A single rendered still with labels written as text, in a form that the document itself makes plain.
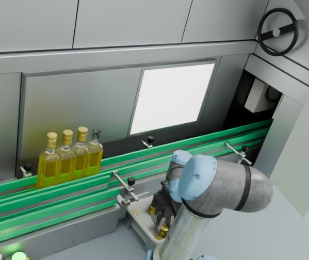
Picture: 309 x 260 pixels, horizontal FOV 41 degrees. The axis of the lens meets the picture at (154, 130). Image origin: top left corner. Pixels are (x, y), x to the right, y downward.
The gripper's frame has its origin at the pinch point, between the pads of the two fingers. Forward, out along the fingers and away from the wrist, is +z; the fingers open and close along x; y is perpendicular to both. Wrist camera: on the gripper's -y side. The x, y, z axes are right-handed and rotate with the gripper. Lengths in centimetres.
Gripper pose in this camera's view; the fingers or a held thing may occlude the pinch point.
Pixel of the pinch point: (163, 229)
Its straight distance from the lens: 168.9
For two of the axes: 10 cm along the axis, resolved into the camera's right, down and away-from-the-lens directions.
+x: -7.9, 1.5, -5.9
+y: -5.7, -5.4, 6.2
